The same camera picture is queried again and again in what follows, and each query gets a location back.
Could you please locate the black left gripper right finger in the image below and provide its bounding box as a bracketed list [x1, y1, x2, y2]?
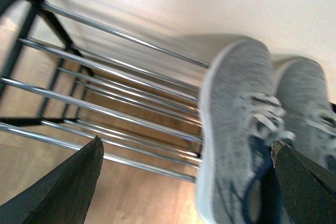
[271, 140, 335, 223]

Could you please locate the grey knit sneaker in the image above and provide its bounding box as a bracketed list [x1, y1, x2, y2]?
[195, 39, 295, 223]
[275, 57, 335, 173]

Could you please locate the black metal shoe rack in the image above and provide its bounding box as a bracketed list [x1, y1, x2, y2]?
[1, 0, 209, 168]

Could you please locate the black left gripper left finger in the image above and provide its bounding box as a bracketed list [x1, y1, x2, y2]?
[1, 136, 104, 223]

